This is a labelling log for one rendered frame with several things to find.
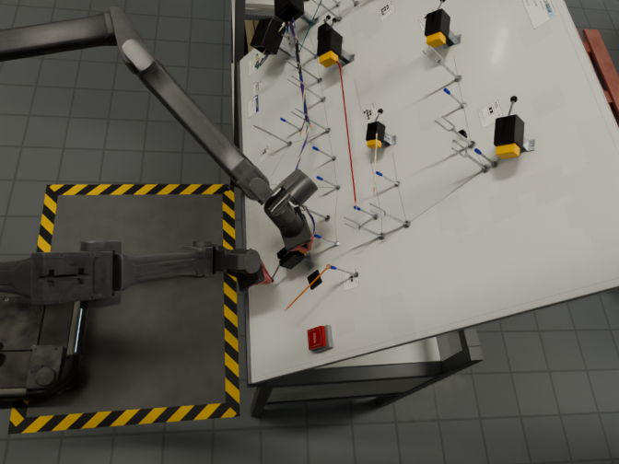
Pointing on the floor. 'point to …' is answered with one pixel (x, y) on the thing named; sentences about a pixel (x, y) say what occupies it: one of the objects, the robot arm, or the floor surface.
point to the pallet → (595, 50)
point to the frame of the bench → (357, 379)
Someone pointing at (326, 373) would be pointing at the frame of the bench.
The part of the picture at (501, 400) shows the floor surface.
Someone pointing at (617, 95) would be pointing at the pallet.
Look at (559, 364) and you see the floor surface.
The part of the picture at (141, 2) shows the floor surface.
